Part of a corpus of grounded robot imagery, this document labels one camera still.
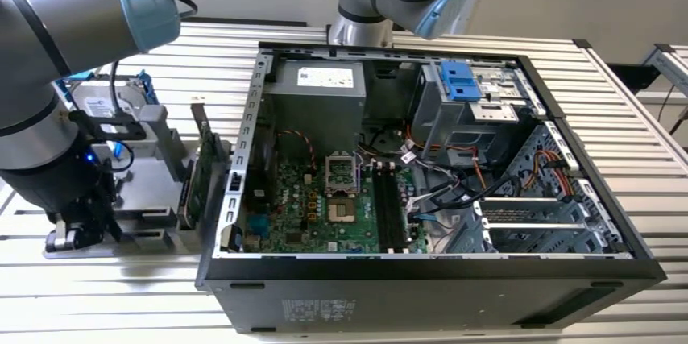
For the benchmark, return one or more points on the hard disk in blue carrier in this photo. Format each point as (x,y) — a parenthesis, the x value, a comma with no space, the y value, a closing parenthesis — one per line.
(93,104)

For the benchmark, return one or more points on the black open PC case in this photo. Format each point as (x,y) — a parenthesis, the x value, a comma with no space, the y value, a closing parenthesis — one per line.
(376,299)

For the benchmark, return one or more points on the CPU socket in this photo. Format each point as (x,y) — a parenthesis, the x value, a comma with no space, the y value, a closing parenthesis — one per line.
(341,211)

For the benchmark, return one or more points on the grey plastic parts rack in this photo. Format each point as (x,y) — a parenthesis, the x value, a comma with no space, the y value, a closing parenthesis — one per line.
(156,183)

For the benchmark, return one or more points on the metal slat side table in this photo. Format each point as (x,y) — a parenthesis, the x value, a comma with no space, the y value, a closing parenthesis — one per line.
(672,62)

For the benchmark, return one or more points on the green motherboard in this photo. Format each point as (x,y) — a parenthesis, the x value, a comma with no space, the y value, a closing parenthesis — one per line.
(292,209)

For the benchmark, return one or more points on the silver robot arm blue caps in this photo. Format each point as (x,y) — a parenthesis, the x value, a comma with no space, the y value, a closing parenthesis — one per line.
(53,38)

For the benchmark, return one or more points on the black case fan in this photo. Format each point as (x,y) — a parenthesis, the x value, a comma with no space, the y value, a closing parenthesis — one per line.
(267,146)

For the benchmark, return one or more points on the black RAM slot white clips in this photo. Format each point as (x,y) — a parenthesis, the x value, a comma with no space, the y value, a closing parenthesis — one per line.
(393,207)
(379,207)

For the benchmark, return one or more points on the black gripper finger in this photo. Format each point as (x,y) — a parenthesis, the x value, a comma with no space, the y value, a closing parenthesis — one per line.
(107,207)
(72,235)

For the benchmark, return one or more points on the green graphics card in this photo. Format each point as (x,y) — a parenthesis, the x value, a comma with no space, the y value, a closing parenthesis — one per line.
(201,183)

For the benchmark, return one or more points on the blue plastic drive latch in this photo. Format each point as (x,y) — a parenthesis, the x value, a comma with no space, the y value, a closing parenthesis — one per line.
(456,78)

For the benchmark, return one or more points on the grey metal drive cage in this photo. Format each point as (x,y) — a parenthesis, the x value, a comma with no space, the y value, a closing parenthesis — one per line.
(451,118)

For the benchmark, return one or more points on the grey power supply unit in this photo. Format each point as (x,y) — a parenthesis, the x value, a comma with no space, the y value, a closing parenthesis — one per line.
(317,126)

